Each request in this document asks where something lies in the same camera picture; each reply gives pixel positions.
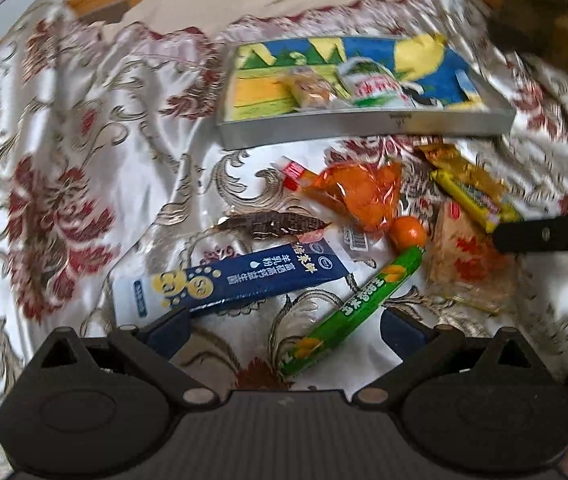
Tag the orange pastry packet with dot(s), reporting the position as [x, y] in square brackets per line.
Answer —
[311, 91]

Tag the yellow snack bar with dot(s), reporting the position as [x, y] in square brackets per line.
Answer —
[474, 200]

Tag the green sausage stick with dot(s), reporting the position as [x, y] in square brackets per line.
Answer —
[359, 305]

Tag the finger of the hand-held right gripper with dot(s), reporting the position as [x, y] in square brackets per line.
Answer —
[544, 234]

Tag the beige sheet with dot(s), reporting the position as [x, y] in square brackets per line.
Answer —
[264, 7]

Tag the floral satin blanket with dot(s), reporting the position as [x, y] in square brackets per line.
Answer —
[88, 135]

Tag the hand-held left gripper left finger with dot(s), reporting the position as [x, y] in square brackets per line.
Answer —
[168, 332]

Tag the gold foil snack packet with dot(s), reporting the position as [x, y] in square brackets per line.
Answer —
[469, 170]

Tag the green white red packet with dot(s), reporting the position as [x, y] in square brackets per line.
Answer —
[376, 85]

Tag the small red white packet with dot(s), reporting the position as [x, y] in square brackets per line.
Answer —
[292, 172]

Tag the small orange fruit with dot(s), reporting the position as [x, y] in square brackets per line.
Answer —
[408, 233]

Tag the blue stick packet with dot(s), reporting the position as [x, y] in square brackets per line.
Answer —
[244, 277]

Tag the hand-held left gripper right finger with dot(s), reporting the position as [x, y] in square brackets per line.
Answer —
[404, 332]

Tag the dark brown snack packet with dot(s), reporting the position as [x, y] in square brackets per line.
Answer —
[274, 223]

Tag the grey box with colourful lining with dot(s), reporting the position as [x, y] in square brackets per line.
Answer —
[364, 125]

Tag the clear cracker packet red print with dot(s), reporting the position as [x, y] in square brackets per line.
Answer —
[466, 265]

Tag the orange transparent snack bag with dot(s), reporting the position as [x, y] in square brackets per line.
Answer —
[361, 195]

